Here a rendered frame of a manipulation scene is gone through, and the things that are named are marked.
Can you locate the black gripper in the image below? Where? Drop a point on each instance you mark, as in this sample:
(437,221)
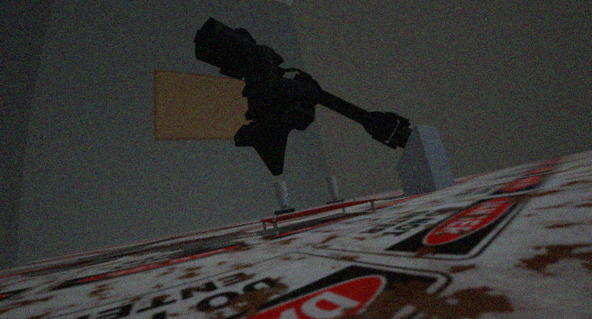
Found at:
(270,98)

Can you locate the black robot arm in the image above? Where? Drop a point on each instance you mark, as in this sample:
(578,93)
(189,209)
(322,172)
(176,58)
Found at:
(236,54)

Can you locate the red circuit board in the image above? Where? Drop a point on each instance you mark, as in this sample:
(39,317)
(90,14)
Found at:
(282,200)

